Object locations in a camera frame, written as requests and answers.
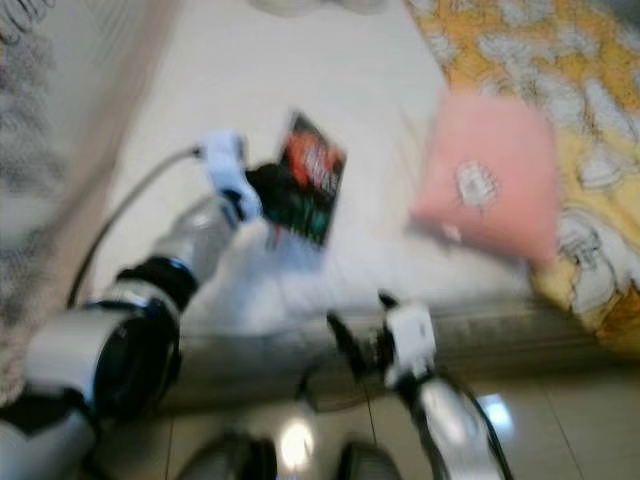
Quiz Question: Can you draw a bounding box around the black red book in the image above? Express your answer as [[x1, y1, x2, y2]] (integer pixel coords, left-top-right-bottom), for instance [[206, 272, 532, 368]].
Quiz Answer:
[[265, 110, 348, 249]]

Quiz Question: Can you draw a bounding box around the robot right leg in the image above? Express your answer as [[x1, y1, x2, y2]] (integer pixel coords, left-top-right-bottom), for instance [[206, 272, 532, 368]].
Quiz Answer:
[[335, 442, 406, 480]]

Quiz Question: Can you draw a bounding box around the robot leg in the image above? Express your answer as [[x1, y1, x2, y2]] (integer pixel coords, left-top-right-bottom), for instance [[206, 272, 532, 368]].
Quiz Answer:
[[175, 432, 276, 480], [335, 442, 406, 480]]

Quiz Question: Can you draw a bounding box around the white quilted mattress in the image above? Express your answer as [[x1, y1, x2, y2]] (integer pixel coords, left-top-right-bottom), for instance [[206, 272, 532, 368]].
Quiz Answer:
[[105, 0, 541, 336]]

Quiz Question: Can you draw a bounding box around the pink square pillow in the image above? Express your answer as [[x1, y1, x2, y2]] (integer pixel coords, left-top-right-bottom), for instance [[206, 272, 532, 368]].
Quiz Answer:
[[410, 90, 561, 266]]

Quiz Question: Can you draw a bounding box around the robot left leg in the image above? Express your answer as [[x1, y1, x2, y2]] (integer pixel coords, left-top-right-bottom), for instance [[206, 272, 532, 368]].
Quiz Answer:
[[175, 432, 276, 480]]

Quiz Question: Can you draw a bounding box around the grey patterned fabric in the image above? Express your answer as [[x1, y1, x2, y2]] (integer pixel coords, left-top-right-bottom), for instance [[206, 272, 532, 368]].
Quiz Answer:
[[0, 0, 186, 406]]

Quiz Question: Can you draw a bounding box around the yellow cartoon print blanket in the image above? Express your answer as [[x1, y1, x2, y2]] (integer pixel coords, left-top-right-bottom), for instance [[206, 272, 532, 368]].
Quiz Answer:
[[405, 0, 640, 361]]

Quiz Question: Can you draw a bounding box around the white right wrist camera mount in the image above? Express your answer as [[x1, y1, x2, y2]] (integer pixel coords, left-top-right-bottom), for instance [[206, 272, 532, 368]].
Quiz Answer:
[[382, 300, 439, 386]]

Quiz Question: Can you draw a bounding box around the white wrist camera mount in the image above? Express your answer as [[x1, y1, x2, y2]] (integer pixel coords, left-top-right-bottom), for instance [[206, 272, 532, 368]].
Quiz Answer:
[[382, 300, 439, 386], [198, 128, 261, 223]]

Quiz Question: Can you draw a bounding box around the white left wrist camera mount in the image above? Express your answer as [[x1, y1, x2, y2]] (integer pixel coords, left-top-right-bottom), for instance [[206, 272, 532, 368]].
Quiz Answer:
[[198, 128, 261, 223]]

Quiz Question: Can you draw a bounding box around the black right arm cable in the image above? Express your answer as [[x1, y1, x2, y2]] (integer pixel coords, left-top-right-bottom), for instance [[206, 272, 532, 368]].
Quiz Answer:
[[295, 355, 376, 413]]

